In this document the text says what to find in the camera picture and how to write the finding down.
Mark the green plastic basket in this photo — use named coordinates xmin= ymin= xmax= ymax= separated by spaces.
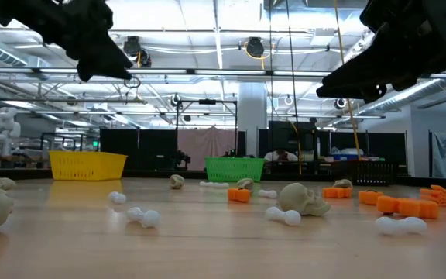
xmin=204 ymin=156 xmax=266 ymax=183

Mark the white structural column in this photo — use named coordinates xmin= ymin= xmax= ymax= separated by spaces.
xmin=237 ymin=81 xmax=269 ymax=158

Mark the long ceiling light strip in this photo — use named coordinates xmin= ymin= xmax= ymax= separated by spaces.
xmin=0 ymin=66 xmax=446 ymax=79

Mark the yellow plastic basket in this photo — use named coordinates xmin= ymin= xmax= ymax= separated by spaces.
xmin=48 ymin=150 xmax=129 ymax=181

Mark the black plastic basket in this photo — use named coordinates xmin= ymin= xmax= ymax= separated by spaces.
xmin=330 ymin=160 xmax=398 ymax=186

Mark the white robot figure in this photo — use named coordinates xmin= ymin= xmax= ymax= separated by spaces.
xmin=0 ymin=107 xmax=22 ymax=157

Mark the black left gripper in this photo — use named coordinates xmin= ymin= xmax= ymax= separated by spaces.
xmin=44 ymin=0 xmax=134 ymax=83

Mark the thin black hanging cable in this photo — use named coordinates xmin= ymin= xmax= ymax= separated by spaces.
xmin=268 ymin=0 xmax=275 ymax=129

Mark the black partition panel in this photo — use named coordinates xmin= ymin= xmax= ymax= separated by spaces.
xmin=98 ymin=128 xmax=178 ymax=172

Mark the pink curtain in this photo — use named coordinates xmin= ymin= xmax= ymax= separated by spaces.
xmin=177 ymin=126 xmax=238 ymax=171

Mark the green skull right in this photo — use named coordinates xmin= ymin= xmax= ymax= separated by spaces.
xmin=168 ymin=174 xmax=186 ymax=191

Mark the orange bone centre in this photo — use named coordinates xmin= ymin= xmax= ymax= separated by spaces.
xmin=227 ymin=187 xmax=252 ymax=204

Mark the person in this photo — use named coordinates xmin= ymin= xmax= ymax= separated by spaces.
xmin=264 ymin=149 xmax=300 ymax=163

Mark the black equipment cabinet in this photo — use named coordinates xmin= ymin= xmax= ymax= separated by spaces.
xmin=267 ymin=120 xmax=317 ymax=171

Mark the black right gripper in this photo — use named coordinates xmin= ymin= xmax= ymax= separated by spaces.
xmin=315 ymin=0 xmax=446 ymax=105

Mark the long black hanging cable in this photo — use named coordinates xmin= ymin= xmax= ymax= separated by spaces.
xmin=286 ymin=0 xmax=304 ymax=175

